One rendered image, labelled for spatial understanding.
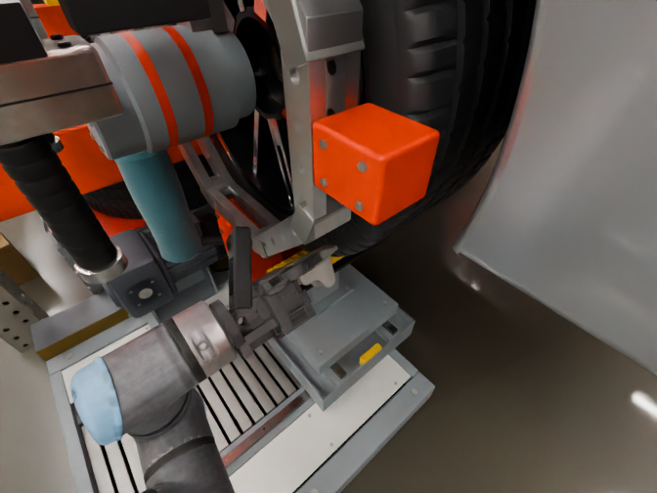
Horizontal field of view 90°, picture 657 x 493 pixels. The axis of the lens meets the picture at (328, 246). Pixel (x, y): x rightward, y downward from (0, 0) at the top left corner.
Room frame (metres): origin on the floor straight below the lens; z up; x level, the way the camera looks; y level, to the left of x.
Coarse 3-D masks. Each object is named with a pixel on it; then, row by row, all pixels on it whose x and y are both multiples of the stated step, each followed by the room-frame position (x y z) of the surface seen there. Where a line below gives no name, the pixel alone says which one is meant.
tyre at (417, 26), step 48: (384, 0) 0.34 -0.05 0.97; (432, 0) 0.33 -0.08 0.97; (480, 0) 0.37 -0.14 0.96; (528, 0) 0.43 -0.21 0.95; (384, 48) 0.34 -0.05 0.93; (432, 48) 0.32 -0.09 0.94; (480, 48) 0.36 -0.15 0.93; (384, 96) 0.34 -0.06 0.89; (432, 96) 0.31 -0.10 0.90; (480, 96) 0.37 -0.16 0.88; (480, 144) 0.40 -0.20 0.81; (432, 192) 0.36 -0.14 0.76; (336, 240) 0.38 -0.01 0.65
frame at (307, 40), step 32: (288, 0) 0.30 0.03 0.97; (320, 0) 0.31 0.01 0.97; (352, 0) 0.33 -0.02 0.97; (288, 32) 0.31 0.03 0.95; (320, 32) 0.30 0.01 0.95; (352, 32) 0.32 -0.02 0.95; (288, 64) 0.31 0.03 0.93; (320, 64) 0.30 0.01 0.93; (352, 64) 0.32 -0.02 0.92; (288, 96) 0.32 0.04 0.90; (320, 96) 0.30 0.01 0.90; (352, 96) 0.33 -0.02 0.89; (288, 128) 0.32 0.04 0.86; (192, 160) 0.61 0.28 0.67; (224, 192) 0.58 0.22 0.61; (320, 192) 0.30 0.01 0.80; (288, 224) 0.34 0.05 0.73; (320, 224) 0.30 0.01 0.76
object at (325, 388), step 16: (400, 320) 0.57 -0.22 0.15; (368, 336) 0.51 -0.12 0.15; (384, 336) 0.50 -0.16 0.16; (400, 336) 0.51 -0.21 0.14; (288, 352) 0.46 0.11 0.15; (352, 352) 0.46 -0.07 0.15; (368, 352) 0.44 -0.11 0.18; (384, 352) 0.47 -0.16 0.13; (288, 368) 0.44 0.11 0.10; (304, 368) 0.42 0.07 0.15; (336, 368) 0.40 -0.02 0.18; (352, 368) 0.42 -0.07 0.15; (368, 368) 0.43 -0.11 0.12; (304, 384) 0.38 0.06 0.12; (320, 384) 0.37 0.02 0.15; (336, 384) 0.36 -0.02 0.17; (352, 384) 0.39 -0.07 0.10; (320, 400) 0.33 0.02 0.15
